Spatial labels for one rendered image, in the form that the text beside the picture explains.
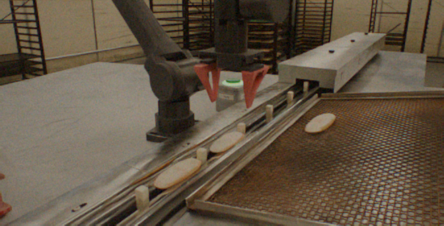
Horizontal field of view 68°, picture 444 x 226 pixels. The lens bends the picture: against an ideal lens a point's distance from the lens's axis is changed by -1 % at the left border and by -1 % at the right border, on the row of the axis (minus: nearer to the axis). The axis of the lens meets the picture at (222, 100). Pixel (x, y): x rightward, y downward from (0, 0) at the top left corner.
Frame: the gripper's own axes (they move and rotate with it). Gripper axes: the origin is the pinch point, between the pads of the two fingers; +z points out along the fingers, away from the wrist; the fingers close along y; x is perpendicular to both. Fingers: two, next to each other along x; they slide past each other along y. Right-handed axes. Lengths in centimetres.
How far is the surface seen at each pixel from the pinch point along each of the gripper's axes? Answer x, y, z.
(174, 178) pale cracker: -17.7, 0.5, 7.3
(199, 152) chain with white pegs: -10.1, -0.1, 6.5
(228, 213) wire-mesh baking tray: -26.1, 14.6, 3.1
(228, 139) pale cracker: -1.7, 0.5, 7.1
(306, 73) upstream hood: 45.3, 0.4, 3.3
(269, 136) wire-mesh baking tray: -3.6, 9.5, 3.9
